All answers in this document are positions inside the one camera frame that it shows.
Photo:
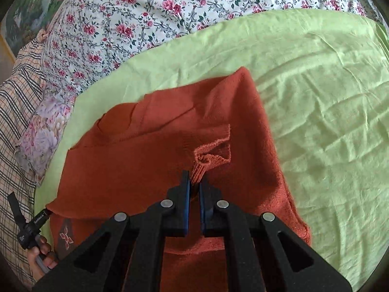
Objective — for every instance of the person's left hand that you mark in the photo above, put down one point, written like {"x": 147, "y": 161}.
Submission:
{"x": 44, "y": 249}

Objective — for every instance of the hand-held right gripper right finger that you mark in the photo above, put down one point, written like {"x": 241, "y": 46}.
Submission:
{"x": 203, "y": 210}

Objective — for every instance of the orange knitted sweater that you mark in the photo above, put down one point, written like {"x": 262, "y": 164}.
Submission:
{"x": 152, "y": 127}

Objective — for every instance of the white floral quilt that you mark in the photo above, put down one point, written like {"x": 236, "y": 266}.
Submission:
{"x": 152, "y": 21}

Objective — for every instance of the light green bed sheet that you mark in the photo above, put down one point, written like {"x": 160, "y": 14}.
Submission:
{"x": 319, "y": 112}

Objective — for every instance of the small purple floral pillow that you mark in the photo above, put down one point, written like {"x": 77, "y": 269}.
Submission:
{"x": 42, "y": 133}

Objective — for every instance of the plaid bed sheet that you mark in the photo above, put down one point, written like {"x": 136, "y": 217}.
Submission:
{"x": 15, "y": 112}

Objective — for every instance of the green landscape wall picture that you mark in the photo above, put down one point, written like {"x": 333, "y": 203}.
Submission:
{"x": 33, "y": 12}

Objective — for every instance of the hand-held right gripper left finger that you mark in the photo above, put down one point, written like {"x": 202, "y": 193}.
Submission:
{"x": 186, "y": 206}

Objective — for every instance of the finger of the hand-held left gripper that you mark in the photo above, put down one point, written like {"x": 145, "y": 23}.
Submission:
{"x": 41, "y": 217}
{"x": 15, "y": 206}

